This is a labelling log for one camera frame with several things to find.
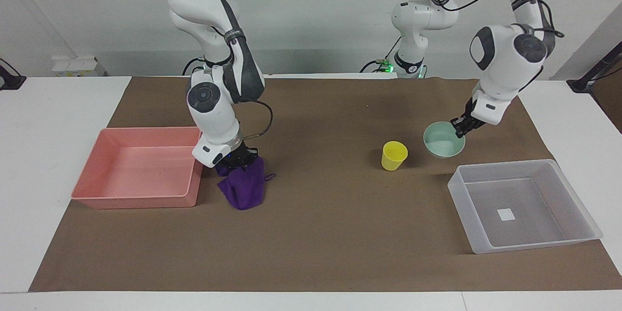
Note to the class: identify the black stand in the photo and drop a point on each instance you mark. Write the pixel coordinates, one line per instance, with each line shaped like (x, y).
(10, 80)
(595, 70)

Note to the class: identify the purple cloth bag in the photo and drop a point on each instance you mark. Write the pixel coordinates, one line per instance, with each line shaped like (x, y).
(245, 187)

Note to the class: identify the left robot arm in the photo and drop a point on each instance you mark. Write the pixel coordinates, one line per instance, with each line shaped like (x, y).
(505, 58)

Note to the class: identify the white cardboard box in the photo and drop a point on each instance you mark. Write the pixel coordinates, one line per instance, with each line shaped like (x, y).
(77, 66)

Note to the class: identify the yellow plastic cup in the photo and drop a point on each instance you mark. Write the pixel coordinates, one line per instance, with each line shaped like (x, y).
(392, 155)

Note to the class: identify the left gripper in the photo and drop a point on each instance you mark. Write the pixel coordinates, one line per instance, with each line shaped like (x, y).
(471, 108)

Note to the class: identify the pink plastic tray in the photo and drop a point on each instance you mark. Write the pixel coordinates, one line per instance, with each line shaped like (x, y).
(141, 170)

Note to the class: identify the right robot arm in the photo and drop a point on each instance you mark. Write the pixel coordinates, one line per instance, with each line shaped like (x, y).
(214, 107)

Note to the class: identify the light green bowl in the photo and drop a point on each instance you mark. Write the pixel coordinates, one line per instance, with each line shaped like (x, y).
(440, 146)

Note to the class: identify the white square sticker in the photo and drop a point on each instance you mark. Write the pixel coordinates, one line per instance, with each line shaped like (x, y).
(506, 214)

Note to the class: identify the clear plastic box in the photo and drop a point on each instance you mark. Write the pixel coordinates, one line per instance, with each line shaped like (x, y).
(520, 209)

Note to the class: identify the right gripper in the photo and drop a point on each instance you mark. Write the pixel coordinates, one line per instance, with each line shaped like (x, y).
(241, 154)

